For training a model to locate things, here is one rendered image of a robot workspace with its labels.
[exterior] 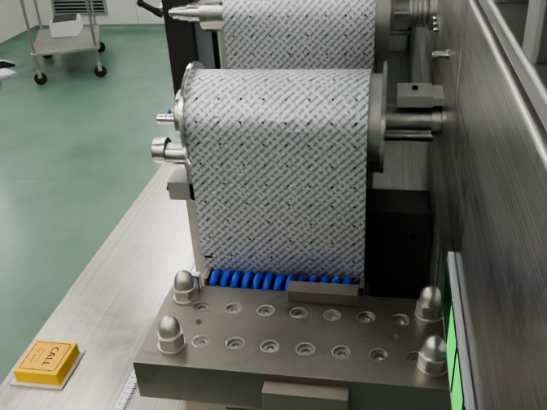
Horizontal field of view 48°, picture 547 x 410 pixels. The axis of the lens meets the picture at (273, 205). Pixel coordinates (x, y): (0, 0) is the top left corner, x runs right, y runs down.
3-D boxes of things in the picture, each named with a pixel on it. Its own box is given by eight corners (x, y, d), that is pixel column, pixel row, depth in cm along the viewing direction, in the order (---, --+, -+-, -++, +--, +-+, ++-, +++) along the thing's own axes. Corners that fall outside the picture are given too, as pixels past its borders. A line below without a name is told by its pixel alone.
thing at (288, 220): (205, 272, 93) (190, 162, 84) (363, 282, 89) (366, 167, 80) (204, 275, 93) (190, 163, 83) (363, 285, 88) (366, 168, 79)
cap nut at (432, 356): (416, 354, 75) (418, 324, 72) (447, 356, 74) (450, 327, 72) (417, 376, 71) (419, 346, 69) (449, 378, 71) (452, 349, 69)
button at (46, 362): (39, 350, 98) (36, 338, 97) (80, 353, 97) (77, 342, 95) (16, 382, 92) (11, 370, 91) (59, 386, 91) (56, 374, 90)
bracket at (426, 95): (396, 93, 83) (396, 79, 82) (441, 94, 82) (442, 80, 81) (396, 107, 79) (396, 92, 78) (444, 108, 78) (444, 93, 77)
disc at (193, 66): (214, 141, 97) (203, 47, 89) (216, 141, 97) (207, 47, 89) (186, 186, 84) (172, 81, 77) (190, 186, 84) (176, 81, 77)
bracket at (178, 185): (191, 286, 110) (168, 127, 95) (226, 289, 109) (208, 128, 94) (183, 304, 106) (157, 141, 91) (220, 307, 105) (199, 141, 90)
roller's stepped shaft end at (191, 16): (173, 19, 108) (171, 1, 106) (207, 19, 107) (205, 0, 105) (168, 24, 105) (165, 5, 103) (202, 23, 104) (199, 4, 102)
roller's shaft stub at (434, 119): (385, 126, 85) (387, 96, 83) (438, 127, 84) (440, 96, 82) (385, 139, 81) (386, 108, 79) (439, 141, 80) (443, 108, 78)
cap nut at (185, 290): (177, 288, 88) (173, 263, 86) (202, 290, 88) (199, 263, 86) (169, 304, 85) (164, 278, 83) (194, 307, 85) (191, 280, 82)
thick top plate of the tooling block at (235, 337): (177, 315, 93) (172, 282, 90) (454, 335, 86) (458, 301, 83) (139, 396, 79) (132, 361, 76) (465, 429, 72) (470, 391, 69)
